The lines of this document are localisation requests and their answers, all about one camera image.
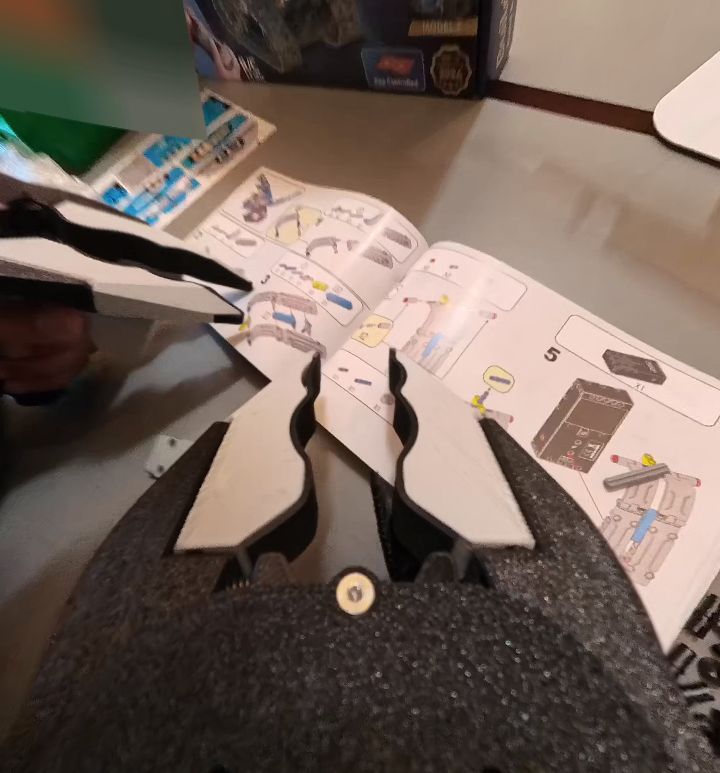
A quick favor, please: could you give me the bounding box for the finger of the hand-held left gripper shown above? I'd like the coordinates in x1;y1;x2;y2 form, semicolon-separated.
0;237;244;325
0;199;254;293

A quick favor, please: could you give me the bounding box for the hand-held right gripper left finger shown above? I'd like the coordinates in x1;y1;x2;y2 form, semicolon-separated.
174;353;322;576

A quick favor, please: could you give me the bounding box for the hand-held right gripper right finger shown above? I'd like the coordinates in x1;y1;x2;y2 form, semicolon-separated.
389;348;537;576

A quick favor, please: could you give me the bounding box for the instruction booklet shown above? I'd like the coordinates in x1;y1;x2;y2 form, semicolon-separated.
184;167;720;654

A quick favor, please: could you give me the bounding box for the pile of small building pins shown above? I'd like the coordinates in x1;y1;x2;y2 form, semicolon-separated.
666;593;720;752

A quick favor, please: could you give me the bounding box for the person's left hand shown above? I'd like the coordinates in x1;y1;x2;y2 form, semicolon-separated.
0;311;99;402

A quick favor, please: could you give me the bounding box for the blue grey sticker sheet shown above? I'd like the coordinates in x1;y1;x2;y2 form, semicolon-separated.
84;89;277;228

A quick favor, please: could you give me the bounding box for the grey flat panel piece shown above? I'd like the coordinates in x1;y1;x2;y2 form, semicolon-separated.
144;434;193;482

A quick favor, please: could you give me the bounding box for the dark toy kit box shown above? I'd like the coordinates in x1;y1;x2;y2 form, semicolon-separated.
184;0;519;101

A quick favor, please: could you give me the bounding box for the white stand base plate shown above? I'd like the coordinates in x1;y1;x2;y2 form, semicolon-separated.
652;27;720;177

